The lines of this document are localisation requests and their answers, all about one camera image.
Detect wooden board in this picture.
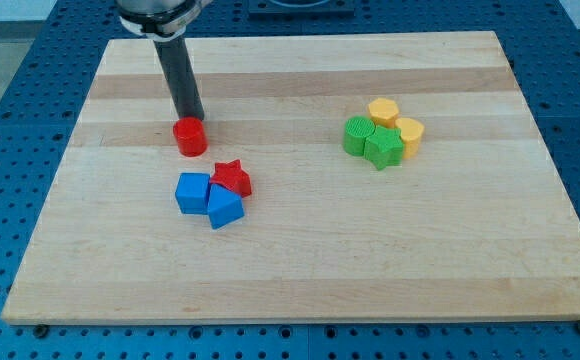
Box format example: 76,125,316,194
1,31,580,325

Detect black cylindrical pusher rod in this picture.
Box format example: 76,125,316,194
154,36,205,121

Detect blue cube block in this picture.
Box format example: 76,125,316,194
175,173,210,215

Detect red star block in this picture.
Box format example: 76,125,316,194
210,159,252,198

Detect yellow hexagon block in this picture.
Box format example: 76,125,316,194
367,98,400,128

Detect red cylinder block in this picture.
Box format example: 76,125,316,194
173,117,208,157

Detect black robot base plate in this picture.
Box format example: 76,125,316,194
246,0,356,18

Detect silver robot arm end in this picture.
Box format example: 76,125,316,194
114,0,213,42

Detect green cylinder block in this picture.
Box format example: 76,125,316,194
343,116,375,156

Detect blue triangular prism block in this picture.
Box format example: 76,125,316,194
207,184,245,229

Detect yellow heart block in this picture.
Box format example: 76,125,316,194
395,117,425,159

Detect green star block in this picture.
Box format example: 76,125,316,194
363,125,405,170

